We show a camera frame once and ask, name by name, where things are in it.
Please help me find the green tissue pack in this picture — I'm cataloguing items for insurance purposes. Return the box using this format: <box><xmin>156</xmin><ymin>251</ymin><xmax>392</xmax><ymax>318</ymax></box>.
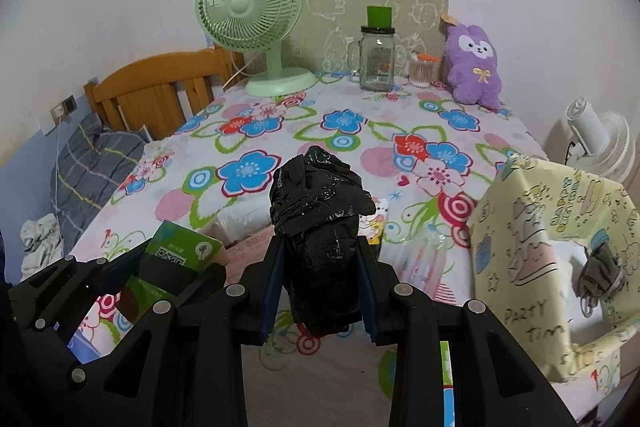
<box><xmin>117</xmin><ymin>221</ymin><xmax>228</xmax><ymax>323</ymax></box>

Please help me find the clear plastic bag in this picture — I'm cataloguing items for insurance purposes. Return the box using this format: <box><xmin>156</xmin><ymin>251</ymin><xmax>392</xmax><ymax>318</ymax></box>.
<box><xmin>380</xmin><ymin>221</ymin><xmax>474</xmax><ymax>306</ymax></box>

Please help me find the black plastic bag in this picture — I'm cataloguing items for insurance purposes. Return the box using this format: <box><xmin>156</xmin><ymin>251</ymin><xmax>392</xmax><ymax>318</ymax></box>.
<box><xmin>269</xmin><ymin>145</ymin><xmax>375</xmax><ymax>337</ymax></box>

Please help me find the yellow cartoon tissue pack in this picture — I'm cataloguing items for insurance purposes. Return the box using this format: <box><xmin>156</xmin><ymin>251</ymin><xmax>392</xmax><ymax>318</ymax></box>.
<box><xmin>358</xmin><ymin>197</ymin><xmax>390</xmax><ymax>259</ymax></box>

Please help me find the pink tissue pack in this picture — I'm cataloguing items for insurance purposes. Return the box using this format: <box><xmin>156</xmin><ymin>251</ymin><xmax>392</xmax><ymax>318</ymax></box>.
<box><xmin>226</xmin><ymin>225</ymin><xmax>274</xmax><ymax>285</ymax></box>

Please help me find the crumpled white cloth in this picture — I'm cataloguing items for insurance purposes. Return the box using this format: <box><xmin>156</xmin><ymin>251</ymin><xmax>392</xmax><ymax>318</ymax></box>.
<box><xmin>20</xmin><ymin>213</ymin><xmax>64</xmax><ymax>281</ymax></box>

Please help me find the beige tissue pack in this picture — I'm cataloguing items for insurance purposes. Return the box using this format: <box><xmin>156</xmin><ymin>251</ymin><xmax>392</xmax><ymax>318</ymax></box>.
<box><xmin>207</xmin><ymin>202</ymin><xmax>271</xmax><ymax>246</ymax></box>

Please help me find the grey plaid pillow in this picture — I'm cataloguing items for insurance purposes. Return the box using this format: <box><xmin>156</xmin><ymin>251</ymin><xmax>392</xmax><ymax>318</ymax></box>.
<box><xmin>50</xmin><ymin>113</ymin><xmax>146</xmax><ymax>254</ymax></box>

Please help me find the grey sock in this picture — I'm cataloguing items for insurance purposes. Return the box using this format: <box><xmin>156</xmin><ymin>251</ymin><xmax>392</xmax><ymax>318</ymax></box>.
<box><xmin>575</xmin><ymin>243</ymin><xmax>625</xmax><ymax>317</ymax></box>

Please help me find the yellow cartoon fabric storage box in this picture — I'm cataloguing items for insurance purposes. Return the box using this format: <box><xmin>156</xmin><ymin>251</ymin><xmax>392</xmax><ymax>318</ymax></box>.
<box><xmin>468</xmin><ymin>155</ymin><xmax>639</xmax><ymax>381</ymax></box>

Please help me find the floral tablecloth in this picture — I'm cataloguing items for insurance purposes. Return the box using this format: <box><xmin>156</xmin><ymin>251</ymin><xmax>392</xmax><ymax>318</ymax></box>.
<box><xmin>72</xmin><ymin>78</ymin><xmax>625</xmax><ymax>426</ymax></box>

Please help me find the white standing fan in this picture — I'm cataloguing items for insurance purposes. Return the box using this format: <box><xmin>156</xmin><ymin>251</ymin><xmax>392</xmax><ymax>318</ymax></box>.
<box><xmin>544</xmin><ymin>96</ymin><xmax>639</xmax><ymax>184</ymax></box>

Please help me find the green desk fan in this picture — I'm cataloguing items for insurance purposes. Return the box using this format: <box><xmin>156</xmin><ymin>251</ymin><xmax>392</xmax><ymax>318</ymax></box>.
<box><xmin>195</xmin><ymin>0</ymin><xmax>317</xmax><ymax>98</ymax></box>

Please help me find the glass mason jar mug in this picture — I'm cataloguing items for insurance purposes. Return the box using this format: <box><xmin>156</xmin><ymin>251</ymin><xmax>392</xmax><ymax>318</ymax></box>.
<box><xmin>347</xmin><ymin>26</ymin><xmax>396</xmax><ymax>92</ymax></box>

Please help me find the cotton swab jar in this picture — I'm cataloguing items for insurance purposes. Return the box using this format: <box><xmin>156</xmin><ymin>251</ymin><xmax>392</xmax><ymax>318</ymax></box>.
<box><xmin>408</xmin><ymin>52</ymin><xmax>442</xmax><ymax>88</ymax></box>

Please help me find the purple plush bunny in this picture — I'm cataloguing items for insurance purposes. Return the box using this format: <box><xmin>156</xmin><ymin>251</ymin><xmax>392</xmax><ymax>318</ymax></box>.
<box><xmin>440</xmin><ymin>14</ymin><xmax>502</xmax><ymax>112</ymax></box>

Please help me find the green cup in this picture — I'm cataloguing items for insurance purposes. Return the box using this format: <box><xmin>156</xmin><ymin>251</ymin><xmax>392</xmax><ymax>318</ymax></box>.
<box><xmin>367</xmin><ymin>5</ymin><xmax>393</xmax><ymax>29</ymax></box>

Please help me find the wall power outlet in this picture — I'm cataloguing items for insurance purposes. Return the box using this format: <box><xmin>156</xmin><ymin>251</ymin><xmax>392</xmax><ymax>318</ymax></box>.
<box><xmin>50</xmin><ymin>95</ymin><xmax>77</xmax><ymax>121</ymax></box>

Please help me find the beige patterned wall board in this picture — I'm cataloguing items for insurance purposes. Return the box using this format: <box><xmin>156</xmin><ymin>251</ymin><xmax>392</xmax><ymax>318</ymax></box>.
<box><xmin>281</xmin><ymin>0</ymin><xmax>449</xmax><ymax>75</ymax></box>

